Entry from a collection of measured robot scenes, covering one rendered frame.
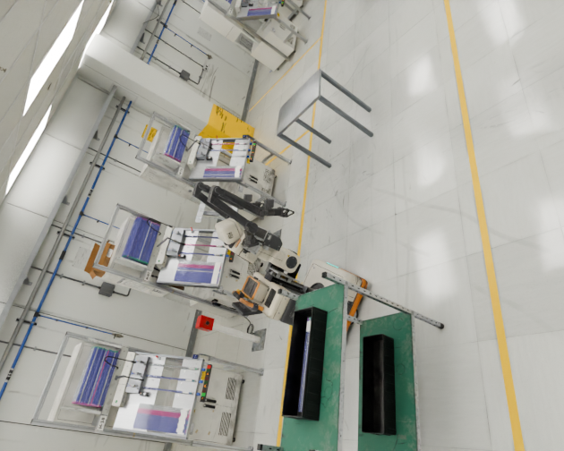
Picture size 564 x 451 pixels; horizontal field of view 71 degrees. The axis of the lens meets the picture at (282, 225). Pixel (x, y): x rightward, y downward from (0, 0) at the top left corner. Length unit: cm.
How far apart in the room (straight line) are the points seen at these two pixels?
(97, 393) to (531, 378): 346
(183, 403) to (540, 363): 292
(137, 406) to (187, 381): 50
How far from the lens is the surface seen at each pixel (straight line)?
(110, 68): 704
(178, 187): 547
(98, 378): 427
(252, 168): 563
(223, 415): 458
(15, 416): 568
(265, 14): 769
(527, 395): 268
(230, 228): 296
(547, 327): 270
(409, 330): 270
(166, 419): 414
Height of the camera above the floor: 242
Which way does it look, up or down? 28 degrees down
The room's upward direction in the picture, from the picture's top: 64 degrees counter-clockwise
